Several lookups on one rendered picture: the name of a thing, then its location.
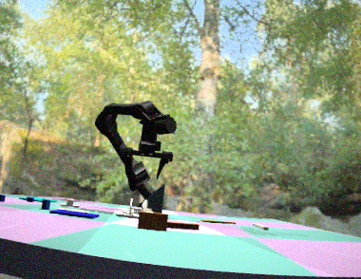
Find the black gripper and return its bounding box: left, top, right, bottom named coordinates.
left=120, top=134, right=173, bottom=180

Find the small blue cube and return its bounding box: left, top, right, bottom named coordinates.
left=42, top=199, right=50, bottom=210

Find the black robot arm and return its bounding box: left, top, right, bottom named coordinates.
left=95, top=101, right=177, bottom=198

